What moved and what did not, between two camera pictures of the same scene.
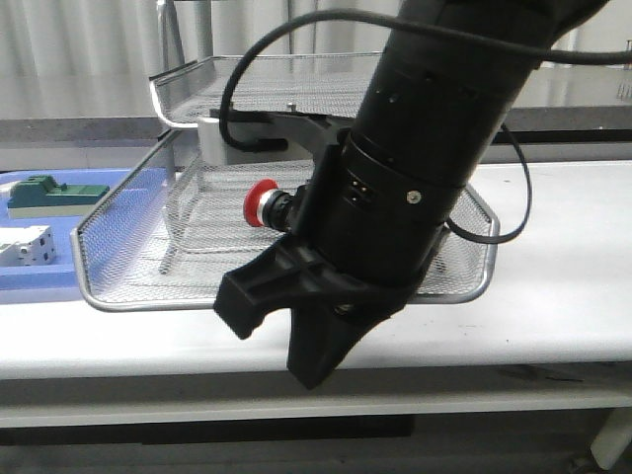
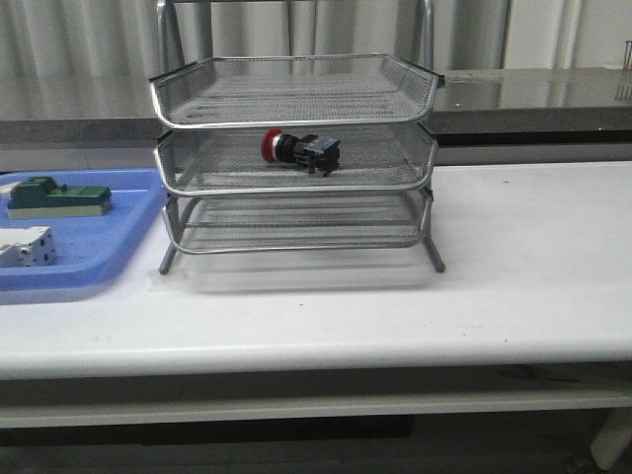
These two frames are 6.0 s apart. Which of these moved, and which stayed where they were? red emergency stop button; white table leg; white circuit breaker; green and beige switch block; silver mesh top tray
Moved: red emergency stop button
Stayed: green and beige switch block; white circuit breaker; silver mesh top tray; white table leg
